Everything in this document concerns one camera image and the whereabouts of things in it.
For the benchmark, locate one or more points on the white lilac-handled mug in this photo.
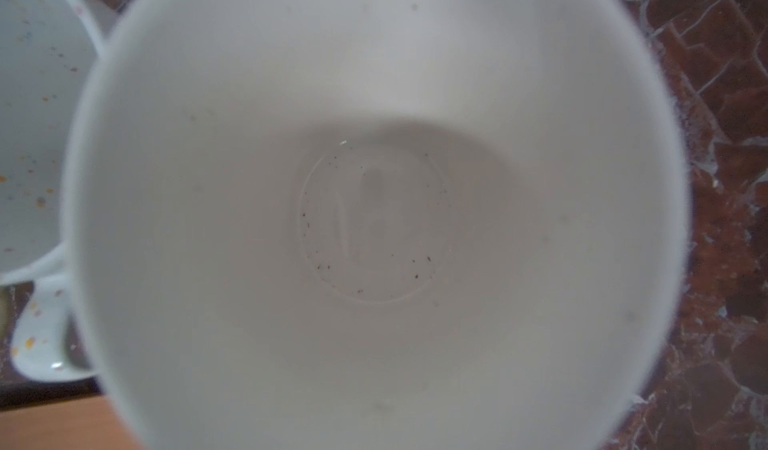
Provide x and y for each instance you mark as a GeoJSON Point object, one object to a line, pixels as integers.
{"type": "Point", "coordinates": [375, 224]}

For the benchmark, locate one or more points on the brown rectangular tray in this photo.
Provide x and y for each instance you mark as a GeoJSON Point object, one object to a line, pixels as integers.
{"type": "Point", "coordinates": [87, 423]}

